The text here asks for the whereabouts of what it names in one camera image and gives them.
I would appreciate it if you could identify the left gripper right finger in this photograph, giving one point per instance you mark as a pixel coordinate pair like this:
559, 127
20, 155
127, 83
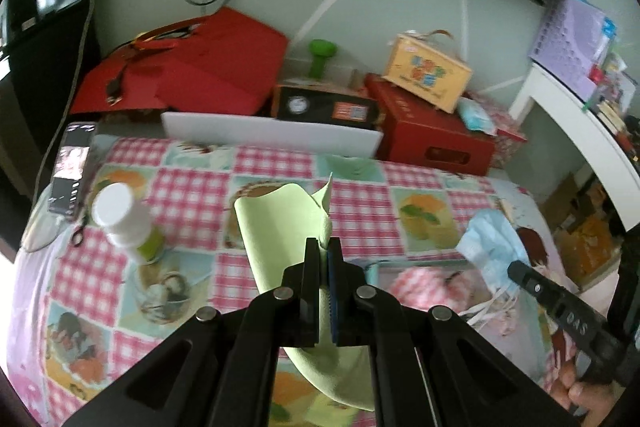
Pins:
393, 336

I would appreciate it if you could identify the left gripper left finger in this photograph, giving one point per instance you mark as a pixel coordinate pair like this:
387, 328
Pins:
251, 340

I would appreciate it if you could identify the pink white fluffy towel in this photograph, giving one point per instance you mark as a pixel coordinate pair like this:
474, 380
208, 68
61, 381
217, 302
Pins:
423, 288

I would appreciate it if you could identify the light green cloth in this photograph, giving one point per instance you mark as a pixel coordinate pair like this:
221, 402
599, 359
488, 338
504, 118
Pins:
286, 231

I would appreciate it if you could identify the blue face mask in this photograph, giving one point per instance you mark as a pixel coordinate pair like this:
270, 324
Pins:
491, 244

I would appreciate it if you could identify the person's hand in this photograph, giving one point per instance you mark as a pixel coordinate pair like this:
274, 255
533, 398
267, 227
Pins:
597, 400

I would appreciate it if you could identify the teal shallow box tray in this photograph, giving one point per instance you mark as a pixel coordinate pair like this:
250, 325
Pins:
516, 327

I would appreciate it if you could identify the patterned checkered tablecloth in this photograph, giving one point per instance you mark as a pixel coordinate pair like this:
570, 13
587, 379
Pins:
167, 227

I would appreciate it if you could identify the white board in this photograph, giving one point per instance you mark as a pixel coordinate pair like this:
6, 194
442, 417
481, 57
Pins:
218, 129

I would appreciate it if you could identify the white pill bottle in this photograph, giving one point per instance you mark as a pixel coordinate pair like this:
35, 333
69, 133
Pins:
127, 223

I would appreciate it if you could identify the red gift box right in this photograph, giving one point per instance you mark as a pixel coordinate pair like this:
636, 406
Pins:
417, 133

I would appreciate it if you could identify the black box with gauge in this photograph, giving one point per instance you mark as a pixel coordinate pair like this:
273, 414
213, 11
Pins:
317, 102

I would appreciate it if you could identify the blue wet wipes pack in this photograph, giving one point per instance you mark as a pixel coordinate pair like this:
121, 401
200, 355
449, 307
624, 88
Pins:
475, 118

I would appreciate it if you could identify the red patterned box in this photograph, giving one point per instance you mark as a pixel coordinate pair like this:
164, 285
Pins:
509, 137

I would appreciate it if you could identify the wooden picture carry box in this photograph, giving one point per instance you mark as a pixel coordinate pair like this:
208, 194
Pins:
429, 66

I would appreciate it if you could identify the red bags pile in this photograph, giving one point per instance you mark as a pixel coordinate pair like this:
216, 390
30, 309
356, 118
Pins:
225, 63

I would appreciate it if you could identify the green dumbbell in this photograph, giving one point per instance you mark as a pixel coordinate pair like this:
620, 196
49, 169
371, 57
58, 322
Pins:
321, 52

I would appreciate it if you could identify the smartphone on stand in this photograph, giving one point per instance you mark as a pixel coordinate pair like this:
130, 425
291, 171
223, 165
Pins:
71, 169

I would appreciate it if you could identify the white desk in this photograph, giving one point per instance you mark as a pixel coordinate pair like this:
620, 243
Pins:
601, 151

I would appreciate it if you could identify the purple perforated basket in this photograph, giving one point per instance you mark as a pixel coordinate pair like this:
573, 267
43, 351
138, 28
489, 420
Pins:
573, 39

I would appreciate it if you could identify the black monitor cabinet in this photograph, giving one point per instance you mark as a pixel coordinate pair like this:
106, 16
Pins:
46, 45

